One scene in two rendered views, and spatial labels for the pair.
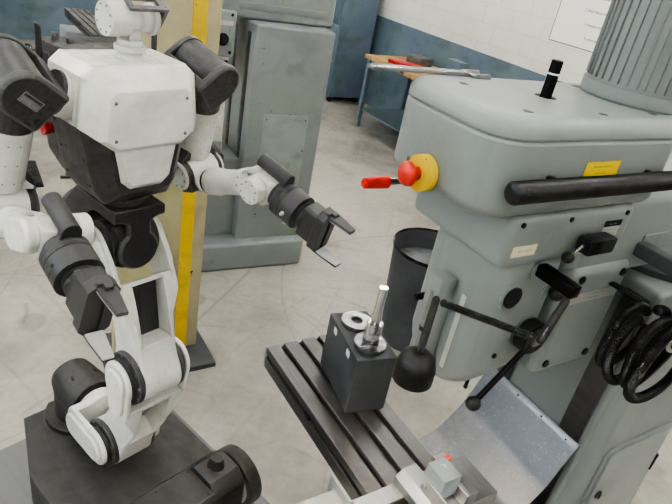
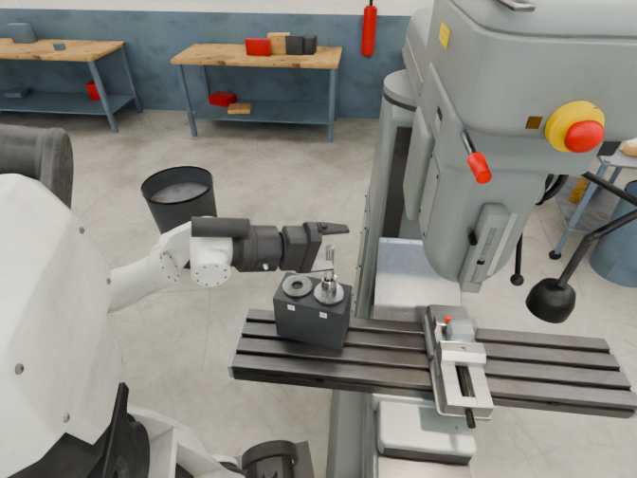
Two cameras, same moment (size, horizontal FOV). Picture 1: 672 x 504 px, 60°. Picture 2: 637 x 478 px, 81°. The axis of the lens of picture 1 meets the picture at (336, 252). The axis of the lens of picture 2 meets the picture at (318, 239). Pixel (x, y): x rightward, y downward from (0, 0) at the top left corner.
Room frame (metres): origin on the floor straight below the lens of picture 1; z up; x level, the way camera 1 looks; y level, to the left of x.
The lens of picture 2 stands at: (0.83, 0.44, 1.95)
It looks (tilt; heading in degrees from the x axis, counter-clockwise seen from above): 40 degrees down; 312
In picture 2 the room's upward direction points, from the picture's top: straight up
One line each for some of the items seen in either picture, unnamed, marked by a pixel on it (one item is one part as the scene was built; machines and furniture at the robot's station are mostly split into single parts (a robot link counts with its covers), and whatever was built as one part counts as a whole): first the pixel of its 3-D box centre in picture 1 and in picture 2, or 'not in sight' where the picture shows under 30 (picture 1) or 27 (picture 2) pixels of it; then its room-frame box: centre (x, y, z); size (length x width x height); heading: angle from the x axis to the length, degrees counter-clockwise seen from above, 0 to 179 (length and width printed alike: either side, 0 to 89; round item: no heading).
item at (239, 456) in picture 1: (236, 475); (270, 459); (1.30, 0.17, 0.50); 0.20 x 0.05 x 0.20; 54
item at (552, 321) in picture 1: (553, 319); (606, 185); (0.83, -0.37, 1.58); 0.17 x 0.01 x 0.01; 152
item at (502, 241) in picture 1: (523, 206); (497, 109); (1.05, -0.33, 1.68); 0.34 x 0.24 x 0.10; 126
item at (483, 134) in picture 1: (535, 141); (525, 38); (1.04, -0.31, 1.81); 0.47 x 0.26 x 0.16; 126
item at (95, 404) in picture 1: (114, 422); not in sight; (1.25, 0.55, 0.68); 0.21 x 0.20 x 0.13; 54
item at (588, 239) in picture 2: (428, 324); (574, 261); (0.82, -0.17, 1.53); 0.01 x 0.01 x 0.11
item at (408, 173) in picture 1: (410, 173); (581, 135); (0.88, -0.09, 1.76); 0.04 x 0.03 x 0.04; 36
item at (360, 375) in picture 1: (356, 358); (313, 309); (1.36, -0.12, 1.02); 0.22 x 0.12 x 0.20; 25
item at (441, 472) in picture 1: (441, 478); (459, 332); (0.97, -0.34, 1.03); 0.06 x 0.05 x 0.06; 37
